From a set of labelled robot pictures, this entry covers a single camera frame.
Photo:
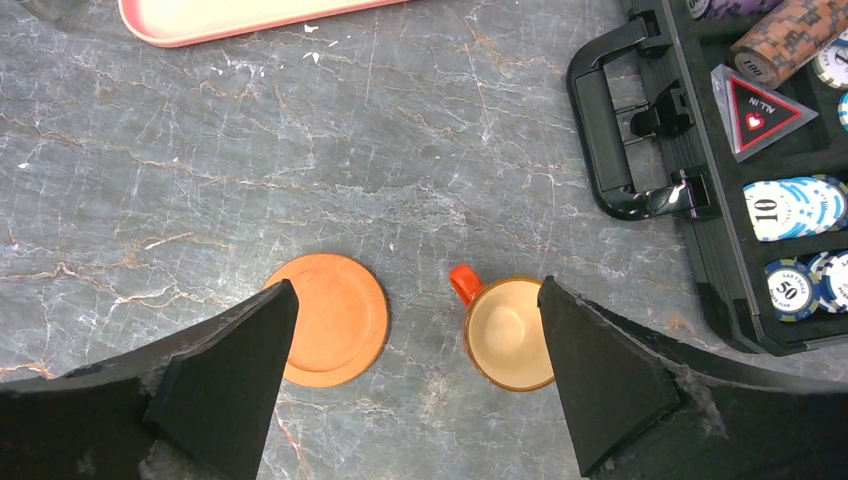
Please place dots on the pink serving tray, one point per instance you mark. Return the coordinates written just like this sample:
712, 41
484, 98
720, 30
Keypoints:
177, 23

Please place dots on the orange round coaster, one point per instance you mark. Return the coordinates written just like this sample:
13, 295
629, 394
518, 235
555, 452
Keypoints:
342, 322

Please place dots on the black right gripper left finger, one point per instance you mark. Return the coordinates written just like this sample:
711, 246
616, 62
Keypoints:
215, 398

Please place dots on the small orange cup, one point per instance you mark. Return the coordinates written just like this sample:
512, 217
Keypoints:
502, 330

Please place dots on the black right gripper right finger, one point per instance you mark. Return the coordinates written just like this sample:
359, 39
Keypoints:
610, 389

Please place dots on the black poker chip case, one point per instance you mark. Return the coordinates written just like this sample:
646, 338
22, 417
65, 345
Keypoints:
676, 56

